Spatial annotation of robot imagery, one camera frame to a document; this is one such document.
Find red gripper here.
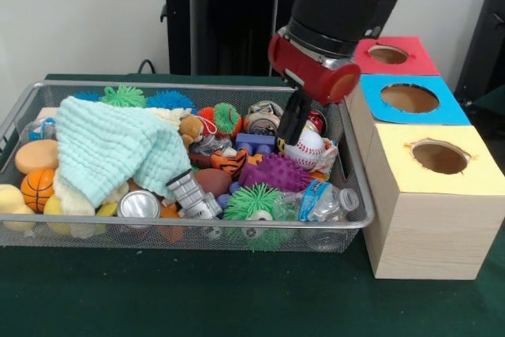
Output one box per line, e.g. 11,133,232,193
267,32,362,148

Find mint green knitted cloth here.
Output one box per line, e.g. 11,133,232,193
55,96,193,208

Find clear shallow bin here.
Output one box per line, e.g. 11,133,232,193
0,79,378,253

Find white baseball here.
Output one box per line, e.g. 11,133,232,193
286,129,326,171

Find purple spiky ball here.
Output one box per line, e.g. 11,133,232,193
239,153,315,193

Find crushed plastic water bottle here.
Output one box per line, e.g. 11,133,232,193
300,179,361,223

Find green spiky ball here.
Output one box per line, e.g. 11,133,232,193
223,184,283,253

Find large blue spiky ball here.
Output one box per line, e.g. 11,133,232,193
146,89,196,110

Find green fuzzy monster toy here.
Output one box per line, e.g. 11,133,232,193
100,84,148,109

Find dark green table cloth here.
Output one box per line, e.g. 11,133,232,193
0,73,505,337

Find pale orange round sponge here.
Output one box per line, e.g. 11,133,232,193
14,140,60,176

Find small orange basketball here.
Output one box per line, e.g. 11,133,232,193
21,168,57,213

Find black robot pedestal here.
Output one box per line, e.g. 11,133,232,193
152,0,309,77

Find black cable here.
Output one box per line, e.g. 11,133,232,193
137,58,159,76

